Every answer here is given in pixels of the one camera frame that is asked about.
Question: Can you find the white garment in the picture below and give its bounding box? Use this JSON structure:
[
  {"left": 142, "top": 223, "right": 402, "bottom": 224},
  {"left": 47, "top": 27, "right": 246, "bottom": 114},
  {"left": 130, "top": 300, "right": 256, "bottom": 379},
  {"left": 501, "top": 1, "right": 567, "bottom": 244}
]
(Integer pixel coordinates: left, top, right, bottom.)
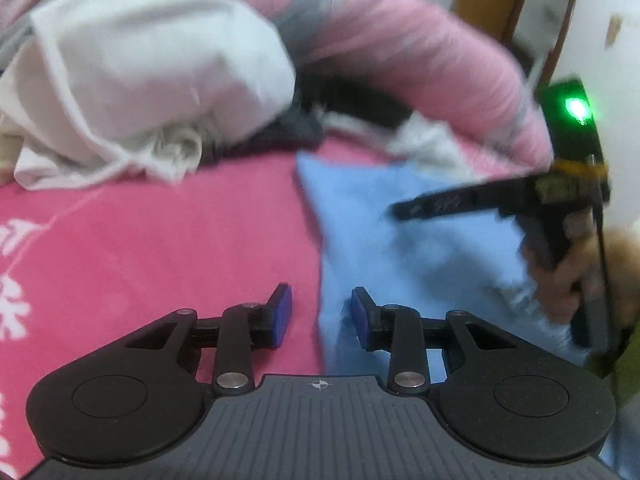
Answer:
[{"left": 0, "top": 0, "right": 298, "bottom": 191}]

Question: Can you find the pink grey rolled duvet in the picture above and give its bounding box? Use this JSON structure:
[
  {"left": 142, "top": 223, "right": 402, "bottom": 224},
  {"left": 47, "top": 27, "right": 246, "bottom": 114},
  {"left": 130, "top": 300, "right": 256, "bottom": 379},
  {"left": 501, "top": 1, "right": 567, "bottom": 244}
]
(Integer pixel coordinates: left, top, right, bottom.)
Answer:
[{"left": 200, "top": 0, "right": 556, "bottom": 166}]

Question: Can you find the small white cloth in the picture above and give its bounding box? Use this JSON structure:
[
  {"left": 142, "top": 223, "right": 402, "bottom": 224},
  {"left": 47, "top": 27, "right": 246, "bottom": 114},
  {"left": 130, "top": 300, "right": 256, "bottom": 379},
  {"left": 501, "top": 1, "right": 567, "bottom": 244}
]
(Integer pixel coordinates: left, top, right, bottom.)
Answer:
[{"left": 320, "top": 110, "right": 481, "bottom": 176}]

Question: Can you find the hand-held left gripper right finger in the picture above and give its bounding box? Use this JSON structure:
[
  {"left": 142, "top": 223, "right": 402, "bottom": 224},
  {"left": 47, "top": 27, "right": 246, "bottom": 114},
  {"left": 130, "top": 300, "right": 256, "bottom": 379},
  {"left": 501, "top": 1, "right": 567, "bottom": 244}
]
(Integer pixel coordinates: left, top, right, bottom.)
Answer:
[{"left": 351, "top": 287, "right": 517, "bottom": 395}]

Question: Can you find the black garment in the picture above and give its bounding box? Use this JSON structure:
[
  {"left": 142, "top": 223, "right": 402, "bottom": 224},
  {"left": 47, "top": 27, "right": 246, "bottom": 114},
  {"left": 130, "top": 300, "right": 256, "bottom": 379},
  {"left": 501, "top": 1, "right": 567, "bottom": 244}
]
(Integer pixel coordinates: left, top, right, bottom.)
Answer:
[{"left": 200, "top": 77, "right": 416, "bottom": 166}]

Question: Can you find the blue t-shirt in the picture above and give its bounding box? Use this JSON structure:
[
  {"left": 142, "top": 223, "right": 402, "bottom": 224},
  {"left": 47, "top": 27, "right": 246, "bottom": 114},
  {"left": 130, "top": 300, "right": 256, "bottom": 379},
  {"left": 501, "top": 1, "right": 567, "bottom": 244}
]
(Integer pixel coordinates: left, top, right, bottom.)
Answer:
[{"left": 295, "top": 152, "right": 636, "bottom": 476}]

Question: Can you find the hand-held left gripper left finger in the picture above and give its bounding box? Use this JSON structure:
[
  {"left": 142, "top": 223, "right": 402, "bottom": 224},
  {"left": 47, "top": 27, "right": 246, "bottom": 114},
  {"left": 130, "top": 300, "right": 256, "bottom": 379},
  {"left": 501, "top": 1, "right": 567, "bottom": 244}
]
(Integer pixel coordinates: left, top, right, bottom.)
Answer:
[{"left": 124, "top": 284, "right": 293, "bottom": 395}]

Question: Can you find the person's right hand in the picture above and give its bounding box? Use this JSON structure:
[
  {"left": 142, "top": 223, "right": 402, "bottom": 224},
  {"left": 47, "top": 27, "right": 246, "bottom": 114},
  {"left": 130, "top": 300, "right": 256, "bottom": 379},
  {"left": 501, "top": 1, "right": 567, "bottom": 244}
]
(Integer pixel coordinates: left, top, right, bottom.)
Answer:
[{"left": 525, "top": 225, "right": 640, "bottom": 325}]

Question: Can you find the brown door frame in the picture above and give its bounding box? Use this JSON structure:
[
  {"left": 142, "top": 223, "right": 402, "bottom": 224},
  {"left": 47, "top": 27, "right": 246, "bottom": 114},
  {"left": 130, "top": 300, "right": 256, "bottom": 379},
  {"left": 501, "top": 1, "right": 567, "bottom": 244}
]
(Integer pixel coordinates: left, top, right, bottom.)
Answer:
[{"left": 500, "top": 0, "right": 583, "bottom": 91}]

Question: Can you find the pink floral blanket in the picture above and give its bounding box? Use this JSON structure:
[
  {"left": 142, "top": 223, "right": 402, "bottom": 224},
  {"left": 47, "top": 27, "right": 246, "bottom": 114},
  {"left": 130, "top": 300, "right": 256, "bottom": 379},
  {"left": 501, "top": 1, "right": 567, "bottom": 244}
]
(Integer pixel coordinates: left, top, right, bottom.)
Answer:
[{"left": 0, "top": 137, "right": 396, "bottom": 480}]

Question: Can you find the beige camouflage garment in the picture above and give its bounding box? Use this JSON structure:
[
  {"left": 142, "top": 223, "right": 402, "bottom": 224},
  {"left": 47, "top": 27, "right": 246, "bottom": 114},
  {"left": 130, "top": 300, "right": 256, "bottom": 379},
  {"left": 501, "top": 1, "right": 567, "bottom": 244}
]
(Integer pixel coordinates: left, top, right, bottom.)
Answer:
[{"left": 0, "top": 122, "right": 31, "bottom": 186}]

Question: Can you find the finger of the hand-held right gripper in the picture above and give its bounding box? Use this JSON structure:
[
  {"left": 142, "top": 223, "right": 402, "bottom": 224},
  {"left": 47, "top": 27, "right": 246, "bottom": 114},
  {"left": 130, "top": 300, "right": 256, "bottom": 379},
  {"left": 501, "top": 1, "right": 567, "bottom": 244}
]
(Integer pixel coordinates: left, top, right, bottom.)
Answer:
[{"left": 390, "top": 177, "right": 540, "bottom": 223}]

